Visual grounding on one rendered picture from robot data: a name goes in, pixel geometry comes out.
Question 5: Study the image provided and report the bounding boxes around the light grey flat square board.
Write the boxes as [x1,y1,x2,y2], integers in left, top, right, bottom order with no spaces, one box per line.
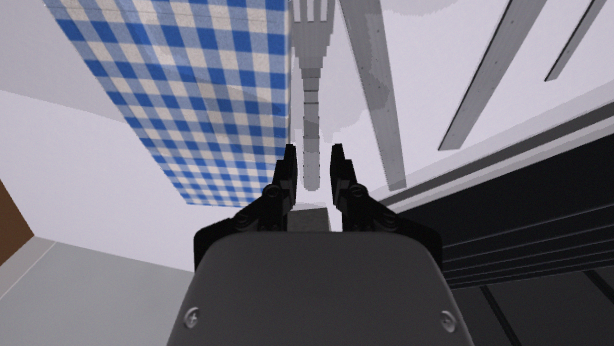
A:
[378,102,614,214]

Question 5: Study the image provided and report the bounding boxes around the grey metal fork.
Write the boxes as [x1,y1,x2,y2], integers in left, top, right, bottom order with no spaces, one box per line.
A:
[291,0,336,191]

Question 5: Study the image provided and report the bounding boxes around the grey flat bar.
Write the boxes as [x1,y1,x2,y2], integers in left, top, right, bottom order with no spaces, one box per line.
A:
[340,0,407,192]
[438,0,547,151]

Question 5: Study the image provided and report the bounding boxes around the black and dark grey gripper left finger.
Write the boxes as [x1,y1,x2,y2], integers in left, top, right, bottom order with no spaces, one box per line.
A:
[193,144,298,272]

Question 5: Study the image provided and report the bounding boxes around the blue and white checkered towel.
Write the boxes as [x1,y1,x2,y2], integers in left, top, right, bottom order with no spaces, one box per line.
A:
[41,0,292,208]

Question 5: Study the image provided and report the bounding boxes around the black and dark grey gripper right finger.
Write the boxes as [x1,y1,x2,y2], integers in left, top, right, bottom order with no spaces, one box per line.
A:
[330,143,442,273]

